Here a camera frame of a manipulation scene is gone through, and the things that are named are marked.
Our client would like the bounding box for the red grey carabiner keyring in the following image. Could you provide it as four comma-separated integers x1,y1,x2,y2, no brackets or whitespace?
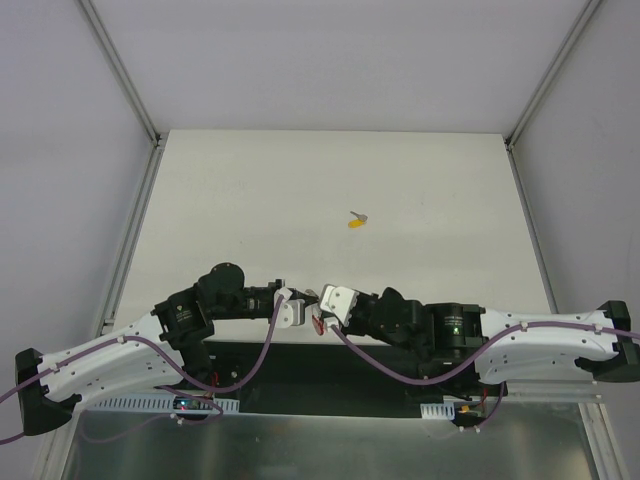
312,315,325,336

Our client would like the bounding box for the key with yellow tag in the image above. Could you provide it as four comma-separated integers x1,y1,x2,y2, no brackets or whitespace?
347,211,368,229

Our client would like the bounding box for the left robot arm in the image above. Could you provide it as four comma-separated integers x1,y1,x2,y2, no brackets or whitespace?
15,263,318,436

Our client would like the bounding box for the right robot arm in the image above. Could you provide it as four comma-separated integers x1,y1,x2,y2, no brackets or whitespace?
331,288,639,395

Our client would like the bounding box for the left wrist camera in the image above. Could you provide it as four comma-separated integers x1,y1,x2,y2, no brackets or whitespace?
274,287,305,329

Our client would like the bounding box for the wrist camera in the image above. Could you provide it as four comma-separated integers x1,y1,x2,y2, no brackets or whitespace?
319,284,360,329
274,287,305,329

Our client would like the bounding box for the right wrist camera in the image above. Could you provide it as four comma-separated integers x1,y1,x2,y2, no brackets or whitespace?
319,284,360,329

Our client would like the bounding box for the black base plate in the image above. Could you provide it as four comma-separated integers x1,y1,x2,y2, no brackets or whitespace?
164,339,506,416

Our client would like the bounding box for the right white cable duct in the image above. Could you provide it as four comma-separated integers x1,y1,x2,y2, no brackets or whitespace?
420,401,456,421

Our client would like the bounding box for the white cable duct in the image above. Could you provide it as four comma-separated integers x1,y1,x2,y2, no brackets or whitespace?
420,401,456,421
90,393,213,415

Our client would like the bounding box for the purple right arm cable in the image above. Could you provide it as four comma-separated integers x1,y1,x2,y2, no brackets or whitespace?
329,319,640,439

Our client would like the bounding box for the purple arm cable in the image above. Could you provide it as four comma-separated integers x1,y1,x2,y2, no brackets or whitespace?
329,319,640,439
0,294,286,446

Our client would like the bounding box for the left white cable duct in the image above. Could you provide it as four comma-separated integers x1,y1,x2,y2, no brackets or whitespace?
90,393,213,415

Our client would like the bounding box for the left aluminium frame post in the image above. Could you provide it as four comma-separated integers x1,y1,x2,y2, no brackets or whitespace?
77,0,169,149

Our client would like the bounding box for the aluminium frame post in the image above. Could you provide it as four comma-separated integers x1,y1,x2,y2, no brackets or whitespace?
77,0,169,149
504,0,606,153

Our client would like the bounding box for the right aluminium frame post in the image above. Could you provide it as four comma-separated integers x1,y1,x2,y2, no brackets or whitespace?
504,0,606,153

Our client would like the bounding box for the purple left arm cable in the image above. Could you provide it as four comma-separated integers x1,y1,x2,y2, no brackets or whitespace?
0,294,286,446

